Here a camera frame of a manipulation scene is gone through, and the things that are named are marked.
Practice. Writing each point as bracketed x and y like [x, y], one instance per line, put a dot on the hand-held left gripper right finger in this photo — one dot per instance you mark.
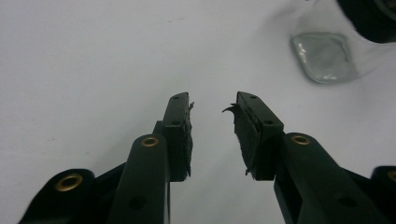
[264, 146]

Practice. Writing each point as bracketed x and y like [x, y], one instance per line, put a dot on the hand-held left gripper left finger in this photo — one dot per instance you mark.
[174, 137]

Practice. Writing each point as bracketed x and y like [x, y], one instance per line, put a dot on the clear plastic bag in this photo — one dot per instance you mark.
[327, 53]

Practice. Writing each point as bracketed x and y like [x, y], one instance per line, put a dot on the black round object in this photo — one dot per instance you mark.
[370, 18]

